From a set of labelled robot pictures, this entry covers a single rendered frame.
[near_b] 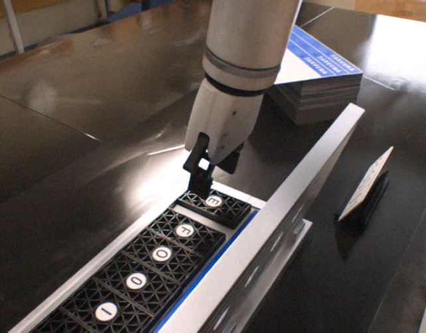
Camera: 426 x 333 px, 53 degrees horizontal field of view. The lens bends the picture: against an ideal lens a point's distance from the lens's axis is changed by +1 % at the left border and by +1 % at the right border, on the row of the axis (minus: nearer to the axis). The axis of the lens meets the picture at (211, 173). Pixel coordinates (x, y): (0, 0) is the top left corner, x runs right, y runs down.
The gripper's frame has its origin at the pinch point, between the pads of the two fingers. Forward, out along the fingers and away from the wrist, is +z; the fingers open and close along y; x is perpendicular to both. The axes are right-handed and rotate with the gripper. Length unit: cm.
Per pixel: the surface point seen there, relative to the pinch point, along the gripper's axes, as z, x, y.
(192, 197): 6.4, -2.2, 0.3
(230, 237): 5.2, 6.4, 3.7
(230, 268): -15.3, 12.8, 22.1
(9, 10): 81, -199, -108
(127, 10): 85, -167, -173
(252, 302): 3.8, 13.6, 11.0
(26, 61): 24, -70, -23
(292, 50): 0.7, -8.8, -44.5
